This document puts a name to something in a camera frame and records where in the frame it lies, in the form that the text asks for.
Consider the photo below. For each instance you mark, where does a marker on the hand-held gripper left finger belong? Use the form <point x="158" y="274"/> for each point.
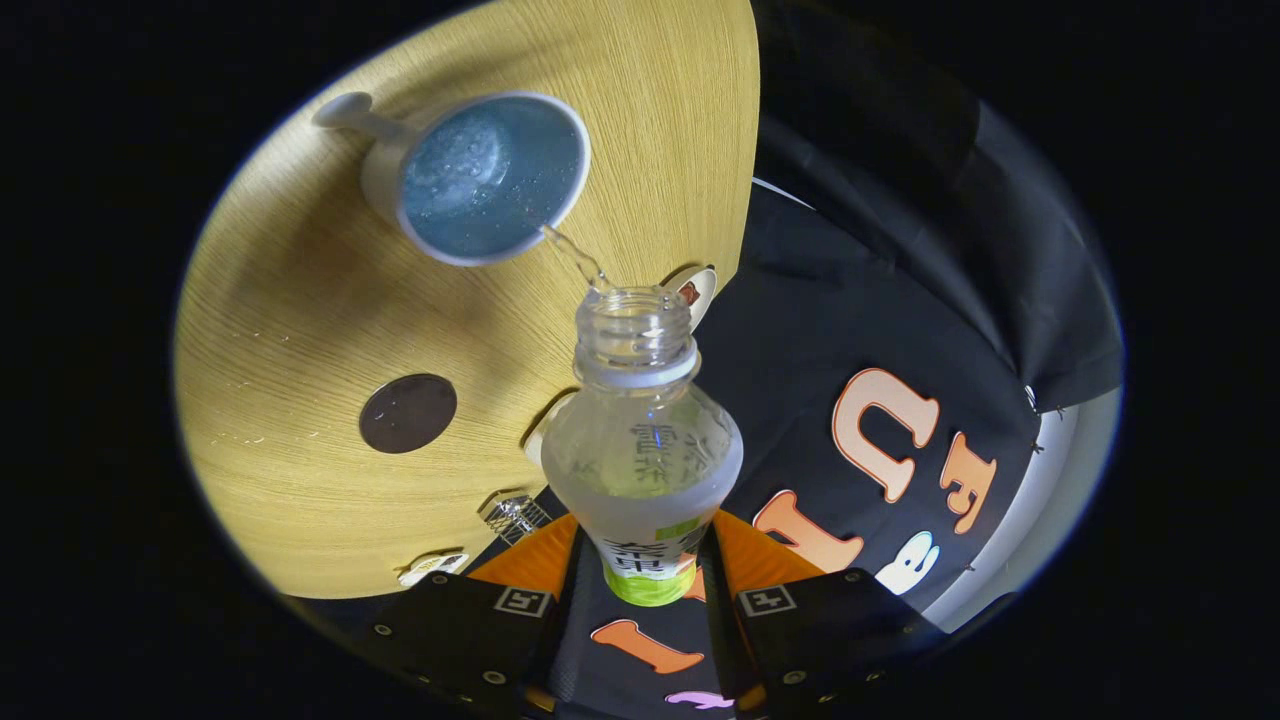
<point x="570" y="620"/>

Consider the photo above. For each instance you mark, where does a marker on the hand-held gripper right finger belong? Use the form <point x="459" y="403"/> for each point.
<point x="725" y="630"/>

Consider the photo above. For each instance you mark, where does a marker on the clear plastic juice bottle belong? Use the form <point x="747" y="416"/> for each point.
<point x="640" y="460"/>

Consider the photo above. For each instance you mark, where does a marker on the dark round coaster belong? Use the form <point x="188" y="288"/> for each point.
<point x="408" y="413"/>

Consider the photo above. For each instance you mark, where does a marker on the clear juice stream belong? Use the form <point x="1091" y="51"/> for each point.
<point x="575" y="255"/>

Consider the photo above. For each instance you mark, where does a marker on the white cup with blue inside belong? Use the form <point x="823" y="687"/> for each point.
<point x="480" y="180"/>

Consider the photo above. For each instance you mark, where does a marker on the white divided bean dish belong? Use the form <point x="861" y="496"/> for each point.
<point x="432" y="568"/>

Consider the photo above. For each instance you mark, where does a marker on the white toaster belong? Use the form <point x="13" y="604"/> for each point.
<point x="537" y="440"/>

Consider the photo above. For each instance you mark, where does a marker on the brown meat piece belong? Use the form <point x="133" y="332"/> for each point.
<point x="688" y="293"/>

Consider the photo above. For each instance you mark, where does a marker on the white oval plate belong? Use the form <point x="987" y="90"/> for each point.
<point x="706" y="285"/>

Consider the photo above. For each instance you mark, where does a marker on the wooden table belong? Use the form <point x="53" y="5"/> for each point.
<point x="300" y="300"/>

